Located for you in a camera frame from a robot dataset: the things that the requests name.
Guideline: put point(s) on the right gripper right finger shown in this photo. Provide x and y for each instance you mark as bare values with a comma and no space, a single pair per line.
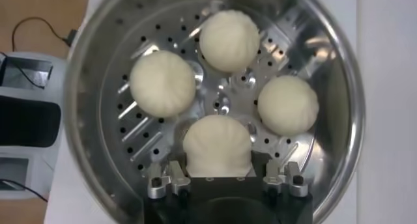
273,179

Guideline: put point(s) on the white steamed baozi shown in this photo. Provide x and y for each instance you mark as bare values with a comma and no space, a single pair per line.
216,147
229,41
163,83
288,105

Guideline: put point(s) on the stainless steel steamer basket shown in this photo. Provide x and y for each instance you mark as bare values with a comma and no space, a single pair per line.
94,114

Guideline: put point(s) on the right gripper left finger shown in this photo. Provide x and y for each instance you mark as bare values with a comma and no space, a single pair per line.
176,179

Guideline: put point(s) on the white and black device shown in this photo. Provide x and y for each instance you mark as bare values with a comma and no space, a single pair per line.
29,121

